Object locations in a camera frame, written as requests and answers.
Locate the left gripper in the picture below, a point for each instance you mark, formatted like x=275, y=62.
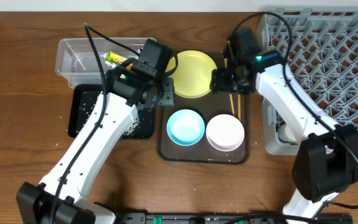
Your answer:
x=168, y=92

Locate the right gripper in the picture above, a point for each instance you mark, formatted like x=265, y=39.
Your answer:
x=220, y=82

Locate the light blue bowl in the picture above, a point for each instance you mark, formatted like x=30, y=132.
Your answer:
x=185, y=127

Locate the white pink bowl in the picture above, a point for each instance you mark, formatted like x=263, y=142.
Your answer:
x=225, y=132

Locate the green snack wrapper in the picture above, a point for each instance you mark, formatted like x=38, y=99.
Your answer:
x=113, y=59

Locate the white cup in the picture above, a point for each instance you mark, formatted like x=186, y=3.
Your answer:
x=285, y=134

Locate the rice food waste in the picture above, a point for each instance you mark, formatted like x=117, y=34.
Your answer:
x=84, y=112

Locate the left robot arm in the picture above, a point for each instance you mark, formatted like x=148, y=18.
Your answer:
x=62, y=195

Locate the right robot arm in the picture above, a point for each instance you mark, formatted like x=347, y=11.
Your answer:
x=326, y=163

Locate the black waste tray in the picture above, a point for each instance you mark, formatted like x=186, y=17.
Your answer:
x=147, y=118

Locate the grey dishwasher rack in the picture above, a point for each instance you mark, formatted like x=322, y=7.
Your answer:
x=323, y=55

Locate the right wooden chopstick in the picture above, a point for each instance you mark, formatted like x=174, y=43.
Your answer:
x=239, y=107

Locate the wooden chopstick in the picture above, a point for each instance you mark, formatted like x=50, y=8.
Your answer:
x=239, y=107
x=230, y=95

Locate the left wooden chopstick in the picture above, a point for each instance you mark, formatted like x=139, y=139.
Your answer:
x=230, y=95

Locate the yellow plate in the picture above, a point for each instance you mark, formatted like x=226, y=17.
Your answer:
x=193, y=75

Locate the brown serving tray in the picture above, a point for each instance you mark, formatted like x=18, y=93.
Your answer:
x=207, y=106

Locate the clear plastic bin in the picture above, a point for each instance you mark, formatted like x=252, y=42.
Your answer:
x=77, y=63

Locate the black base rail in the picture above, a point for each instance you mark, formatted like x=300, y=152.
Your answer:
x=141, y=218

